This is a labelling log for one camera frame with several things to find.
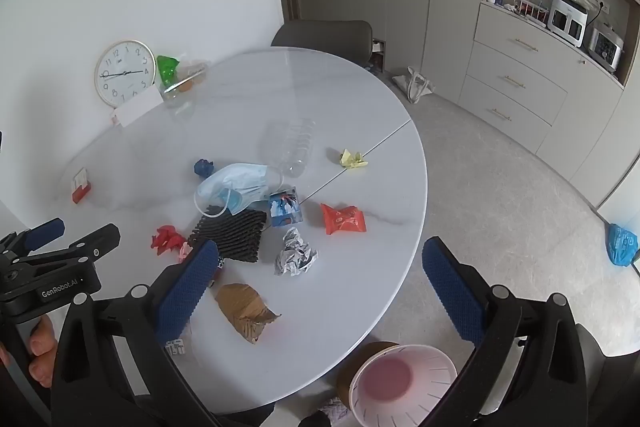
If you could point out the silver kitchen appliance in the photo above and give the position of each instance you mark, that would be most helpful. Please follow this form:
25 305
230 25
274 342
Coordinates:
604 47

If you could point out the brown round container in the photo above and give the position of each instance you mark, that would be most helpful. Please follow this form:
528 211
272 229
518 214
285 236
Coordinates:
352 369

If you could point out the clear plastic bottle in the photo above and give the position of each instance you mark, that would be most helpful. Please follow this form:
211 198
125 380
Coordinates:
292 147

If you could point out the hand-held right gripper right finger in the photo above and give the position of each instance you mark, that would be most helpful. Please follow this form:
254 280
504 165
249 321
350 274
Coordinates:
452 292

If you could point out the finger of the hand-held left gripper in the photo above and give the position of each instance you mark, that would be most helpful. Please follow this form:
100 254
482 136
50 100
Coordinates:
45 232
95 243

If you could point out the grey chair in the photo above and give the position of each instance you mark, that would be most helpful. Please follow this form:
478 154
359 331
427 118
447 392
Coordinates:
325 37

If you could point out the black foam mesh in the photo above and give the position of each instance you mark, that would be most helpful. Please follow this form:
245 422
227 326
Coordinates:
232 234

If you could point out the small red white box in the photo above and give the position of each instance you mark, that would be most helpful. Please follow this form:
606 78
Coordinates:
81 187

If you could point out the red paper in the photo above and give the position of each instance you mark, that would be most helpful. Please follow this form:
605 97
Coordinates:
167 239

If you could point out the white card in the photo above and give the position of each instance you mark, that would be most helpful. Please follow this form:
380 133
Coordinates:
137 107

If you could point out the beige drawer cabinet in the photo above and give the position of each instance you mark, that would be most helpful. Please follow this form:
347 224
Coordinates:
520 77

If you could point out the green plastic wrapper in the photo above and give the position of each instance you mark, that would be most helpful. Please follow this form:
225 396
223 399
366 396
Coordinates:
166 69

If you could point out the yellow crumpled paper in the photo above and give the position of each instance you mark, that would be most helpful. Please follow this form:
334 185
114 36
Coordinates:
350 158

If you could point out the pink crumpled paper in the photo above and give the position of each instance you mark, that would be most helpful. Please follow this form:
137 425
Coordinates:
185 252

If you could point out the small white printed label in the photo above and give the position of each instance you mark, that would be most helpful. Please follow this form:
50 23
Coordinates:
176 347

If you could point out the blue face mask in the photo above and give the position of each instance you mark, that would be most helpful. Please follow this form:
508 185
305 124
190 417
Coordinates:
240 184

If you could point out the blue plastic bag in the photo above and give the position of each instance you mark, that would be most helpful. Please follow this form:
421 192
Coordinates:
621 244

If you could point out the person's left hand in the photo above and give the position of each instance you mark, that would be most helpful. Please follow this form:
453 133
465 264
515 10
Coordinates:
42 347

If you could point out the white kitchen appliance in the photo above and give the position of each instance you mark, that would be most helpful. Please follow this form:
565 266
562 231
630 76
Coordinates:
567 19

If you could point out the white plastic bin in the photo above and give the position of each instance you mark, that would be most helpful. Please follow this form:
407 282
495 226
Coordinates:
395 382

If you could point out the clear plastic food container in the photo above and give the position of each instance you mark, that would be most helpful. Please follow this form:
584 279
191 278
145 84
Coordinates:
192 74

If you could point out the white tote bag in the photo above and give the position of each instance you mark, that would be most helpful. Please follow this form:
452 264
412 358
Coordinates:
414 87

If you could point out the brown paper bag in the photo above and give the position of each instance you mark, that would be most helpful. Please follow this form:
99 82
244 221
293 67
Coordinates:
242 309

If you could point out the red snack packet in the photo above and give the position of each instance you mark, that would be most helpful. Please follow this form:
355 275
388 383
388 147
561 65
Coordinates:
344 219

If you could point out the blue snack packet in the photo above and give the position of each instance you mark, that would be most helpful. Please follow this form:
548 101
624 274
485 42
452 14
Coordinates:
286 207

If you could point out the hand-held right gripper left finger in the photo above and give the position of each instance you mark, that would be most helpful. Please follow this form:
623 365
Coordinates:
187 287

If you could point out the round white wall clock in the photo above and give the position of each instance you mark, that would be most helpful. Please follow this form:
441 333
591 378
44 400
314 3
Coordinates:
125 72

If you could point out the blue crumpled paper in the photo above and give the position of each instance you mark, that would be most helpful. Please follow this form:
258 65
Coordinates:
204 168

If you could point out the silver paper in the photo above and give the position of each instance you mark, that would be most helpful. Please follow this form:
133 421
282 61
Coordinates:
295 254

